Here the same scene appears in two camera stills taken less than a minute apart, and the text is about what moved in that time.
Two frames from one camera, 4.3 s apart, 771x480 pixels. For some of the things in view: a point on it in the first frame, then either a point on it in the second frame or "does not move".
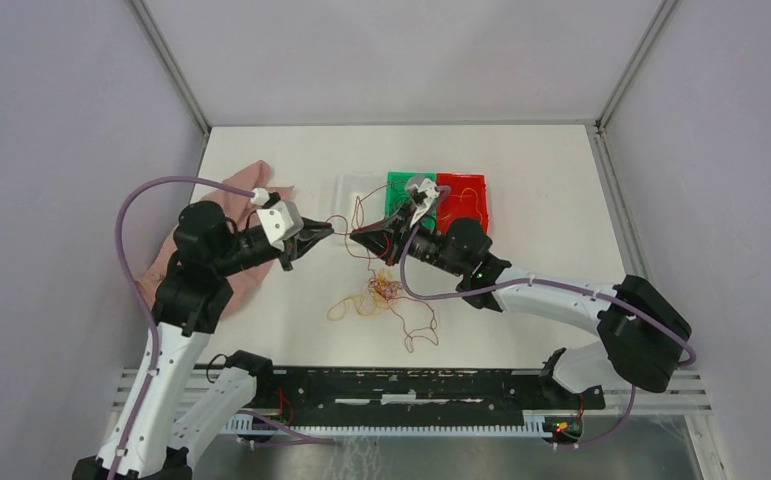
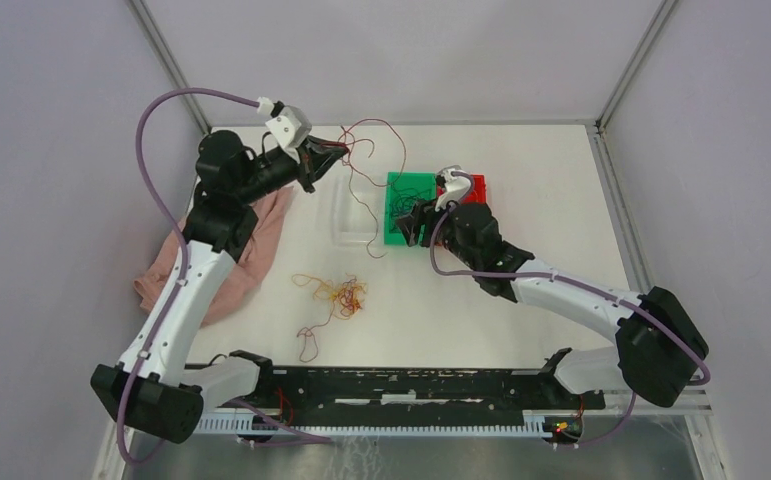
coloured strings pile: (346, 222) to (345, 134)
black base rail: (284, 393) does not move
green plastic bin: (396, 194) does not move
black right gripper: (377, 237) to (411, 225)
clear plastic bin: (358, 199) does not move
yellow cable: (366, 304) to (347, 297)
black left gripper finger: (311, 227) to (317, 145)
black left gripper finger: (305, 245) to (323, 159)
